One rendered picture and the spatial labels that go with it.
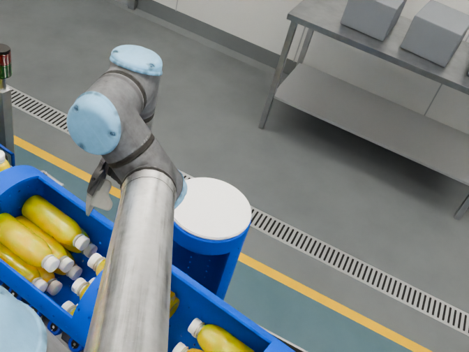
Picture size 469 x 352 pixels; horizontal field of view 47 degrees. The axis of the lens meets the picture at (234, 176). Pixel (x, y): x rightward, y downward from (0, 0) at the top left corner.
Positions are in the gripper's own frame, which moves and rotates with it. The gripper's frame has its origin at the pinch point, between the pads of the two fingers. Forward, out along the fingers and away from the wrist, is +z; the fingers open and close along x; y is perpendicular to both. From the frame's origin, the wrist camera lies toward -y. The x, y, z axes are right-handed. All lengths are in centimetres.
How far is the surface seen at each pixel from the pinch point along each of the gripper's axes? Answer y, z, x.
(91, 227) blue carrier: -16.4, 33.4, 13.4
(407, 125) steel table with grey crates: 21, 108, 294
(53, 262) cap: -10.9, 27.8, -5.3
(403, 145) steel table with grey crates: 28, 109, 267
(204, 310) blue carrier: 24.3, 33.2, 13.9
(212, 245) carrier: 10, 39, 39
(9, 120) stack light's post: -79, 44, 36
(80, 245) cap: -11.0, 28.9, 4.0
